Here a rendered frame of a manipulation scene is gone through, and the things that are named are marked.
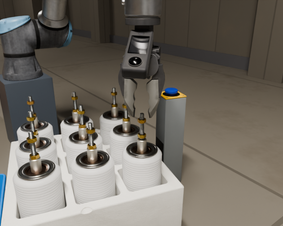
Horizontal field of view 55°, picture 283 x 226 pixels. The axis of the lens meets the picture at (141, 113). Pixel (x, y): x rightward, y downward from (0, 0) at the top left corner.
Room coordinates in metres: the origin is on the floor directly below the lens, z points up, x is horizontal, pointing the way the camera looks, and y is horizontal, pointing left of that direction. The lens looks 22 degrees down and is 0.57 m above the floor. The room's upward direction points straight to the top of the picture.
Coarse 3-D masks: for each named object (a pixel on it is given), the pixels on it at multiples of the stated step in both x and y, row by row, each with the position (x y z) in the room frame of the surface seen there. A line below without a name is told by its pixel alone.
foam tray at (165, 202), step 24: (120, 168) 0.61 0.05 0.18; (72, 192) 0.51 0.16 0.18; (120, 192) 0.51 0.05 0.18; (144, 192) 0.51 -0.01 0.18; (168, 192) 0.52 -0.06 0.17; (48, 216) 0.43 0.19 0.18; (72, 216) 0.44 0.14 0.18; (96, 216) 0.45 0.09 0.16; (120, 216) 0.47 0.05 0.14; (144, 216) 0.49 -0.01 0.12; (168, 216) 0.52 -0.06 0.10
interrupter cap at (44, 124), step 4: (40, 120) 0.75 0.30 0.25; (24, 124) 0.72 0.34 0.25; (28, 124) 0.72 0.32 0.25; (40, 124) 0.72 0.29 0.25; (44, 124) 0.72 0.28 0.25; (48, 124) 0.72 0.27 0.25; (20, 128) 0.69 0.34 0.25; (24, 128) 0.69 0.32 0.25; (28, 128) 0.69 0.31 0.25; (36, 128) 0.69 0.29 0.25; (40, 128) 0.69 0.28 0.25; (44, 128) 0.69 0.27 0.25
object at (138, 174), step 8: (160, 152) 0.57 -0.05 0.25; (128, 160) 0.54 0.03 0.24; (136, 160) 0.53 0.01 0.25; (144, 160) 0.53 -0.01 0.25; (152, 160) 0.54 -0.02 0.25; (160, 160) 0.55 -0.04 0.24; (128, 168) 0.54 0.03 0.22; (136, 168) 0.53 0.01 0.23; (144, 168) 0.53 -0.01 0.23; (152, 168) 0.53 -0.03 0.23; (160, 168) 0.56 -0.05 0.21; (128, 176) 0.54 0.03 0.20; (136, 176) 0.53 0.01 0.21; (144, 176) 0.53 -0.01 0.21; (152, 176) 0.53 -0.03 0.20; (160, 176) 0.56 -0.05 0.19; (128, 184) 0.54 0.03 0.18; (136, 184) 0.53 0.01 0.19; (144, 184) 0.53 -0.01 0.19; (152, 184) 0.53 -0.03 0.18; (160, 184) 0.56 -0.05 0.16
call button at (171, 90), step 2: (166, 88) 0.82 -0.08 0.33; (168, 88) 0.82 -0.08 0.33; (170, 88) 0.82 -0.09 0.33; (172, 88) 0.82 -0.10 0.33; (174, 88) 0.82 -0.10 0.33; (166, 90) 0.81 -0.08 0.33; (168, 90) 0.80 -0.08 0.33; (170, 90) 0.80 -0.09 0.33; (172, 90) 0.80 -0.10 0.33; (174, 90) 0.80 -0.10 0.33; (176, 90) 0.80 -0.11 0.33; (166, 92) 0.80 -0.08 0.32; (168, 92) 0.80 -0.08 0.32; (170, 92) 0.80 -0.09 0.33; (172, 92) 0.80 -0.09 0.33; (174, 92) 0.80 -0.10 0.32; (176, 92) 0.80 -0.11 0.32; (168, 94) 0.80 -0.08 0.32; (170, 94) 0.80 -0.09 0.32; (172, 94) 0.80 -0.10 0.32; (174, 94) 0.80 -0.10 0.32
